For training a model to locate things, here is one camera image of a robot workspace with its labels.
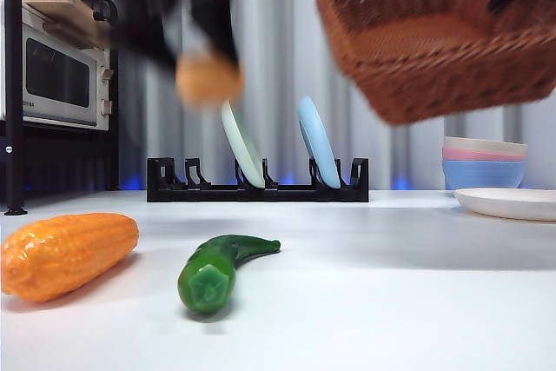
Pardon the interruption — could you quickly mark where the orange toy corn cob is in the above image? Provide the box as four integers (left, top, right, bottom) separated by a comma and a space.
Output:
0, 213, 141, 302

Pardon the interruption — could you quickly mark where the black dish rack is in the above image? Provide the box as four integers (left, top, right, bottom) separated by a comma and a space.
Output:
146, 156, 370, 203

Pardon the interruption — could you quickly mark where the blue bowl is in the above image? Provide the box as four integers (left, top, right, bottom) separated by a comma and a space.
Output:
441, 160, 527, 192

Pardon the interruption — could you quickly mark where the wooden cutting board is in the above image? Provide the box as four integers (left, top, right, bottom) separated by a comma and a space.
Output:
21, 0, 114, 50

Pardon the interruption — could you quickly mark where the beige bowl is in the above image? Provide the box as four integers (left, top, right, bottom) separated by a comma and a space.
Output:
442, 136, 528, 157

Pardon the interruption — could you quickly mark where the grey curtain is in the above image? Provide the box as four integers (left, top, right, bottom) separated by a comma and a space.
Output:
0, 0, 556, 192

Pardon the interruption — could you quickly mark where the white microwave oven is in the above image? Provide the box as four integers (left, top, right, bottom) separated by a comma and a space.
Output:
0, 0, 112, 132

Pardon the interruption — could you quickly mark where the pink bowl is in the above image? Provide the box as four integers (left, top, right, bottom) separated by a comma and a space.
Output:
442, 147, 527, 162

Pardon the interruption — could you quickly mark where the light blue plate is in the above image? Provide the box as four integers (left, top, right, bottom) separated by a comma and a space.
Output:
297, 96, 342, 189

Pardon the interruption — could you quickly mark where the black metal shelf frame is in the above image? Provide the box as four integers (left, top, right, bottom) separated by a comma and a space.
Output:
0, 0, 122, 217

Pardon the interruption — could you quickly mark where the tan toy potato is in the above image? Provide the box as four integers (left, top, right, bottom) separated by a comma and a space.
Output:
175, 51, 245, 108

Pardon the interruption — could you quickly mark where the cream plate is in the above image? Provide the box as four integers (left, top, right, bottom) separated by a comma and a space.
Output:
453, 187, 556, 222

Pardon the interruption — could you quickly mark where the pale green plate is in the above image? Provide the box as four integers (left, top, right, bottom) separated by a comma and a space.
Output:
221, 99, 267, 189

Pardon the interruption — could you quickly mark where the brown wicker basket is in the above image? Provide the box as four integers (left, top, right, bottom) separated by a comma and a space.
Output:
315, 0, 556, 125

